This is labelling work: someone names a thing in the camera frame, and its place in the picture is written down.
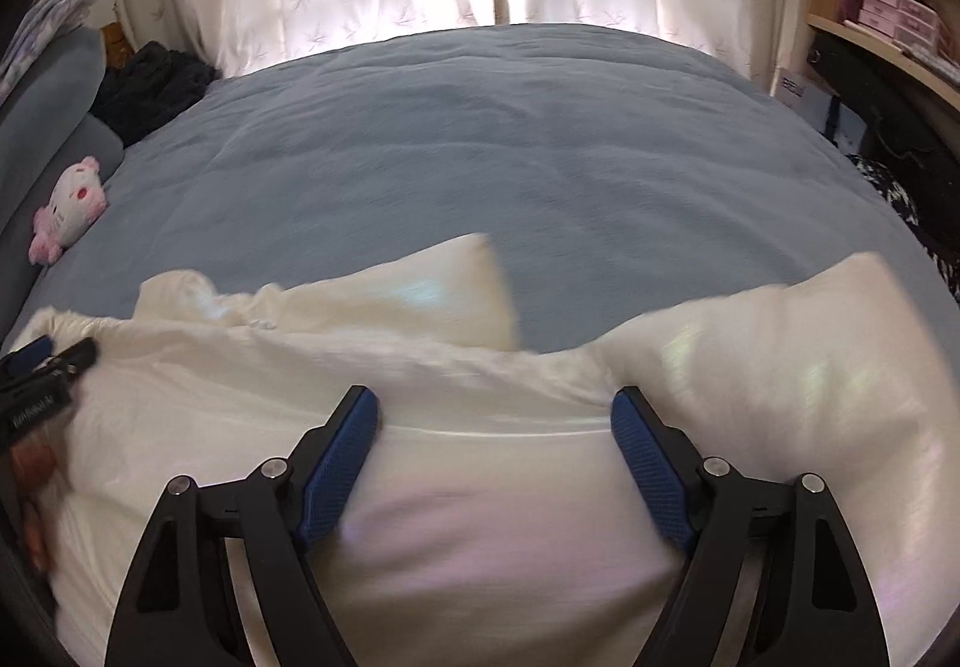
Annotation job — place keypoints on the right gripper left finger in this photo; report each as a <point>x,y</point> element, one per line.
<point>179,606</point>

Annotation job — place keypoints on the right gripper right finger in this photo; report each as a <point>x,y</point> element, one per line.
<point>814,605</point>

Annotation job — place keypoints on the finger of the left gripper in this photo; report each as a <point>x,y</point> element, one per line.
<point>27,358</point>
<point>72,361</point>

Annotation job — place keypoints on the cream shiny puffer jacket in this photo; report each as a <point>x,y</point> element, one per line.
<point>495,522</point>

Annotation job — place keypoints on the black clothing pile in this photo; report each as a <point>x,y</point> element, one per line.
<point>154,87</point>

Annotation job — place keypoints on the person's left hand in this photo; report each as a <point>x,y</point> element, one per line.
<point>32,464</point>

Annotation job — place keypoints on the pink white plush toy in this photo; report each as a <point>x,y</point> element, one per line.
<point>78,199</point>

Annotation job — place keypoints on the grey-blue pillow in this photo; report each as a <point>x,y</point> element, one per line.
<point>46,127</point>

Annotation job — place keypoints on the folded patterned blanket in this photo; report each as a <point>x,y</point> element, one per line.
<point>43,23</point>

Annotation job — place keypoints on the black white patterned fabric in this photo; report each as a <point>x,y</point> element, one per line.
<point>882,180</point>

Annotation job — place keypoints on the grey-blue bed cover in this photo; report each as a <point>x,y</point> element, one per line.
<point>613,173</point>

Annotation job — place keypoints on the pink drawer boxes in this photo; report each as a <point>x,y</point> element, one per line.
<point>907,21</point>

